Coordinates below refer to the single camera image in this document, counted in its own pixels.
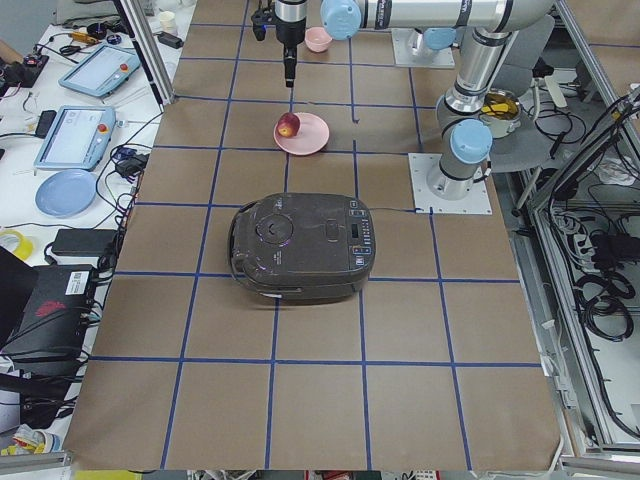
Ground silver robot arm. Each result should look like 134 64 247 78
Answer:
320 0 552 200

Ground yellow tape roll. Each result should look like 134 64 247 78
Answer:
0 229 34 261

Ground far teach pendant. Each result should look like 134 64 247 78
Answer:
58 44 141 98

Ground blue plate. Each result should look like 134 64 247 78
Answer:
35 169 96 218

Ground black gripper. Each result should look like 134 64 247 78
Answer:
275 0 306 88

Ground near teach pendant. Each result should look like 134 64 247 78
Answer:
33 105 116 170

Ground aluminium frame post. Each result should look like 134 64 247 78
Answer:
113 0 175 106

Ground teach pendant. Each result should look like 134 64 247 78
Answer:
58 44 141 98
33 105 116 170

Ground pot with yellow contents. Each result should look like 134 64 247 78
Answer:
479 90 521 139

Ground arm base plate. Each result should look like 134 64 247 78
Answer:
408 153 492 215
391 27 457 69

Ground grey chair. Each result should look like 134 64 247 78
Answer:
490 15 554 173

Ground pink bowl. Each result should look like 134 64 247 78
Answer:
304 26 332 53

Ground dark grey rice cooker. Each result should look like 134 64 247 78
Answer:
227 192 376 301

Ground pink plate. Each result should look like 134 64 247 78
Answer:
273 112 330 156

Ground red apple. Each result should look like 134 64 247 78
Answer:
276 112 301 138

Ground black power adapter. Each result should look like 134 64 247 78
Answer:
51 229 116 257

